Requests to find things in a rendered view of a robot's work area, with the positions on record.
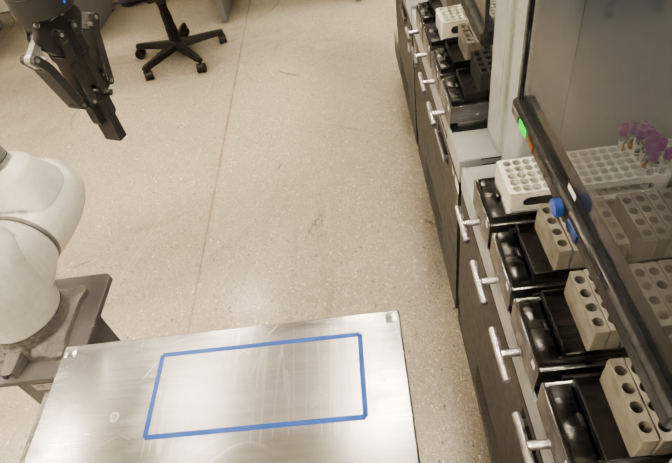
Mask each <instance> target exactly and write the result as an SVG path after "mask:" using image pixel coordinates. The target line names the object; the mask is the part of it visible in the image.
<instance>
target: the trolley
mask: <svg viewBox="0 0 672 463"><path fill-rule="evenodd" d="M19 463H420V457H419V450H418V443H417V436H416V429H415V422H414V414H413V407H412V400H411V393H410V386H409V378H408V371H407V364H406V357H405V350H404V343H403V335H402V328H401V321H400V314H399V311H398V310H395V311H386V312H377V313H368V314H359V315H350V316H341V317H332V318H323V319H314V320H305V321H295V322H286V323H277V324H268V325H259V326H250V327H241V328H232V329H223V330H214V331H205V332H196V333H187V334H178V335H169V336H160V337H151V338H142V339H133V340H124V341H115V342H106V343H96V344H87V345H78V346H69V347H66V349H65V352H64V355H63V357H62V360H61V363H60V365H59V368H58V371H57V373H56V376H55V379H54V382H53V384H52V387H51V390H50V392H45V394H44V397H43V400H42V402H41V405H40V408H39V410H38V413H37V416H36V418H35V421H34V423H33V426H32V429H31V431H30V434H29V437H28V439H27V442H26V445H25V447H24V450H23V453H22V455H21V458H20V461H19Z"/></svg>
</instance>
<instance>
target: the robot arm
mask: <svg viewBox="0 0 672 463"><path fill-rule="evenodd" d="M4 2H5V4H6V5H7V7H8V9H9V10H10V12H11V13H12V15H13V17H14V18H15V19H16V20H17V21H18V22H19V23H20V24H21V26H22V27H23V29H24V32H25V37H26V40H27V42H28V43H29V47H28V51H27V54H26V55H21V56H20V58H19V61H20V63H21V64H22V65H24V66H26V67H28V68H30V69H32V70H34V71H35V72H36V73H37V74H38V75H39V76H40V78H41V79H42V80H43V81H44V82H45V83H46V84H47V85H48V86H49V87H50V88H51V89H52V90H53V91H54V92H55V93H56V94H57V95H58V96H59V98H60V99H61V100H62V101H63V102H64V103H65V104H66V105H67V106H68V107H69V108H74V109H83V110H86V112H87V114H88V115H89V117H90V119H91V121H92V122H93V123H94V124H98V126H99V128H100V130H101V131H102V133H103V135H104V137H105V138H106V139H109V140H116V141H121V140H122V139H123V138H124V137H125V136H126V135H127V134H126V132H125V130H124V128H123V127H122V125H121V123H120V121H119V119H118V117H117V115H116V113H115V112H116V108H115V106H114V104H113V102H112V100H111V98H110V96H111V95H112V94H113V89H108V88H109V86H110V84H111V85H112V84H113V83H114V77H113V73H112V70H111V67H110V63H109V60H108V56H107V53H106V50H105V46H104V43H103V39H102V36H101V33H100V21H99V15H98V13H96V12H81V10H80V9H79V7H78V6H76V5H75V4H74V2H75V0H4ZM42 51H43V52H45V53H47V54H48V55H49V57H50V59H51V60H52V61H53V62H54V63H56V64H57V66H58V68H59V70H60V71H61V73H62V75H63V76H62V75H61V73H60V72H59V71H58V70H57V69H56V68H55V67H54V66H53V65H52V64H51V63H49V62H48V57H47V56H45V55H44V54H43V53H42ZM103 74H104V75H103ZM84 205H85V185H84V182H83V179H82V178H81V176H80V175H79V173H78V172H77V171H76V170H75V169H73V168H72V167H71V166H69V165H68V164H66V163H64V162H62V161H59V160H56V159H51V158H36V157H34V156H32V155H31V154H29V153H27V152H21V151H6V150H5V149H4V148H3V147H1V146H0V365H1V364H4V365H3V369H2V373H1V376H2V378H3V379H5V380H6V379H7V380H9V381H13V380H16V379H17V378H18V377H19V375H20V374H21V372H22V371H23V369H24V368H25V366H26V365H27V363H28V361H35V360H44V359H49V360H53V361H58V360H61V359H62V357H63V355H64V352H65V349H66V347H68V341H69V338H70V335H71V333H72V330H73V327H74V324H75V322H76V319H77V316H78V313H79V311H80V308H81V305H82V303H83V301H84V300H85V298H86V297H87V295H88V294H89V290H88V289H87V288H86V286H84V285H79V286H76V287H73V288H69V289H61V290H59V289H58V288H57V287H56V286H55V285H54V282H55V278H56V270H57V263H58V258H59V256H60V255H61V253H62V252H63V250H64V249H65V248H66V246H67V244H68V243H69V241H70V239H71V238H72V236H73V234H74V232H75V230H76V228H77V226H78V223H79V221H80V219H81V216H82V213H83V210H84Z"/></svg>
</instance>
